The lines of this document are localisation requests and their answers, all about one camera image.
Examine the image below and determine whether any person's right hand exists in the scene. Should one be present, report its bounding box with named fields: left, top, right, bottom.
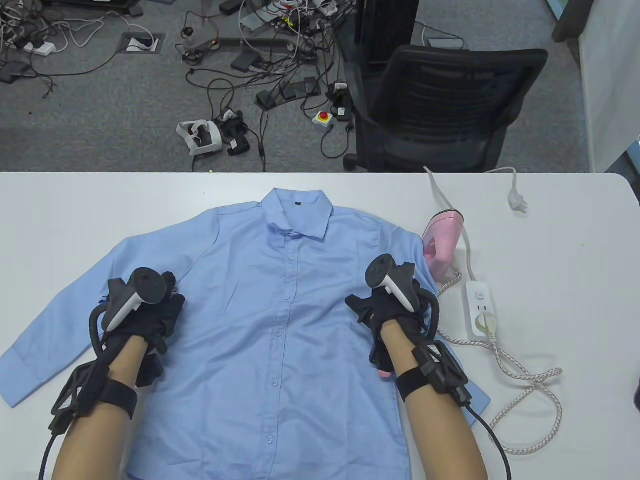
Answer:
left=345, top=290, right=432, bottom=378

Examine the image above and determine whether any white partition panel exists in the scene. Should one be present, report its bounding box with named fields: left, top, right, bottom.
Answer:
left=580, top=0, right=640, bottom=173

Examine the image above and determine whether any black mesh office chair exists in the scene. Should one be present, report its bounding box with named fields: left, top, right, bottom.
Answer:
left=343, top=45, right=549, bottom=173

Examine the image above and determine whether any black desk foot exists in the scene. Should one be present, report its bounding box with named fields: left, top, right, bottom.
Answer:
left=40, top=0, right=146, bottom=18

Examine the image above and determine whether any dark grey panel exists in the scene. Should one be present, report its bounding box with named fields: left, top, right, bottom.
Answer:
left=552, top=0, right=596, bottom=43

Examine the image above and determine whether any tangle of floor cables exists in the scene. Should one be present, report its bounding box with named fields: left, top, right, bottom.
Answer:
left=0, top=0, right=358, bottom=173

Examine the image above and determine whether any white braided iron cord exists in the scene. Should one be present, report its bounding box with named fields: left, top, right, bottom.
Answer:
left=436, top=270, right=564, bottom=456

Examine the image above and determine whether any person's left hand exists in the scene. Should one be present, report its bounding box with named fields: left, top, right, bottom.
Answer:
left=102, top=270, right=186, bottom=389

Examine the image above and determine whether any person's right forearm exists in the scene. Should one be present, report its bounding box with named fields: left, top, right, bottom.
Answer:
left=380, top=320, right=488, bottom=480

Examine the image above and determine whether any person's left forearm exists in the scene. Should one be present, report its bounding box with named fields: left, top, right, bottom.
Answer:
left=52, top=335, right=146, bottom=480

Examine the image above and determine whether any white black handheld scanner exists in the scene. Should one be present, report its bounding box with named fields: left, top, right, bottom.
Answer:
left=327, top=81, right=354, bottom=122

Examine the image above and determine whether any black computer tower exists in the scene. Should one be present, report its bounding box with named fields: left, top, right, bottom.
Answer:
left=354, top=0, right=420, bottom=68

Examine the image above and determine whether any grey power strip cable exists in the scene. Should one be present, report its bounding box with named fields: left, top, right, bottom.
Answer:
left=424, top=166, right=529, bottom=284

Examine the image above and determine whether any grey desk leg base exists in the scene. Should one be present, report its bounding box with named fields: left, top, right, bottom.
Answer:
left=181, top=24, right=297, bottom=55

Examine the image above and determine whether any black and white controller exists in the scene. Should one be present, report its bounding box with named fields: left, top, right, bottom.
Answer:
left=89, top=267, right=169, bottom=357
left=365, top=254, right=441, bottom=347

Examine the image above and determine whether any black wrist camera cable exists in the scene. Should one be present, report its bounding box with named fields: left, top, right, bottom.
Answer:
left=462, top=400, right=512, bottom=480
left=39, top=432, right=57, bottom=480

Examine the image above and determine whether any grey floor socket box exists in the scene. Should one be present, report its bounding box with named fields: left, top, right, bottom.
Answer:
left=118, top=33, right=166, bottom=55

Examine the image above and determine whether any white VR headset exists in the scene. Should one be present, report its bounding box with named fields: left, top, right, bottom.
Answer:
left=176, top=120, right=223, bottom=157

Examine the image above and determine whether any light blue long-sleeve shirt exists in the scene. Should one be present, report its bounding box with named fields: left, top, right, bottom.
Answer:
left=0, top=187, right=492, bottom=480

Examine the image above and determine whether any white table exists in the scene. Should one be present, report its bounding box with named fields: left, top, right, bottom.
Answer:
left=0, top=171, right=640, bottom=480

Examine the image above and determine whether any pink electric iron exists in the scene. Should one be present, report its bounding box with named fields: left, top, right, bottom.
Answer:
left=422, top=210, right=466, bottom=282

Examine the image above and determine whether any silver aluminium profile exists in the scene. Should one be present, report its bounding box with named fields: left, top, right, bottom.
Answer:
left=239, top=10, right=288, bottom=37

